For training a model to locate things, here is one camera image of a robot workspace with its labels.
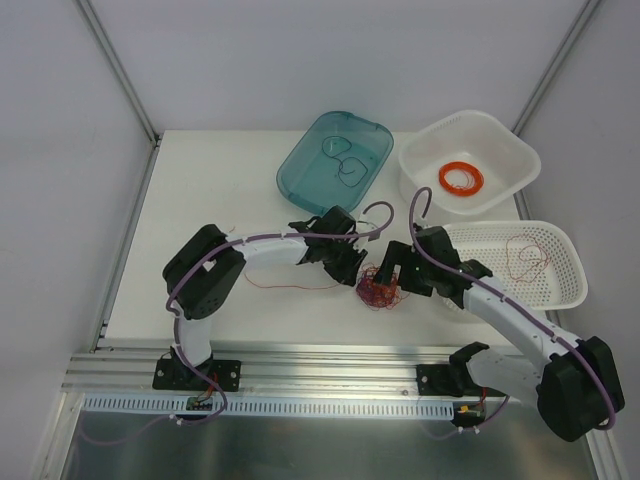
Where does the red purple wire ball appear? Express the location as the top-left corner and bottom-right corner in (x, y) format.
(355, 263), (408, 311)

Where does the orange coiled wire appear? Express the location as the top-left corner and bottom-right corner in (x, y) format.
(438, 160), (486, 198)

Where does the dark red wire in basket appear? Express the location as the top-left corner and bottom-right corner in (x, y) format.
(505, 232), (552, 283)

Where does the teal transparent plastic tray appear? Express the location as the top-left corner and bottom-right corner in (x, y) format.
(276, 111), (394, 216)

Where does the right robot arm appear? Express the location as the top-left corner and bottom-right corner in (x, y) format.
(374, 226), (625, 442)

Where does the white deep plastic basket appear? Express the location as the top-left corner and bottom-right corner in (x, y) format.
(398, 110), (541, 216)

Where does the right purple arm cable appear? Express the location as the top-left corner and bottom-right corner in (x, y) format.
(409, 187), (621, 432)

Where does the white slotted cable duct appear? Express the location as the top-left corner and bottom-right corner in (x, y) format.
(83, 394), (454, 421)

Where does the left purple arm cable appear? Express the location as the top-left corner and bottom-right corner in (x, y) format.
(165, 200), (396, 371)

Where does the aluminium mounting rail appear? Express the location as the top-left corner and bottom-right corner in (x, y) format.
(62, 341), (458, 399)

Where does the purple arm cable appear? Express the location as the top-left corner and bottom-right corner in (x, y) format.
(165, 200), (396, 371)
(409, 187), (621, 432)

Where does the white perforated shallow basket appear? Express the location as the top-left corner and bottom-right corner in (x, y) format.
(444, 220), (588, 311)

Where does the left aluminium frame post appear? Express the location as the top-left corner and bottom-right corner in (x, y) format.
(73, 0), (161, 145)

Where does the right aluminium frame post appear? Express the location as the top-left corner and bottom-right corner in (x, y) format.
(511, 0), (605, 137)

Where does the aluminium frame post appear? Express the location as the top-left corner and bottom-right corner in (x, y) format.
(73, 0), (161, 145)
(511, 0), (605, 137)

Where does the orange wire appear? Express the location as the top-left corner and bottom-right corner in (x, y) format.
(243, 269), (346, 292)
(438, 160), (486, 198)

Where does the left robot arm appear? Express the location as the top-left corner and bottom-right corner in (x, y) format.
(152, 207), (372, 392)

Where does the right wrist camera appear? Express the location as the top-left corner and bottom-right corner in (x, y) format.
(412, 220), (438, 242)

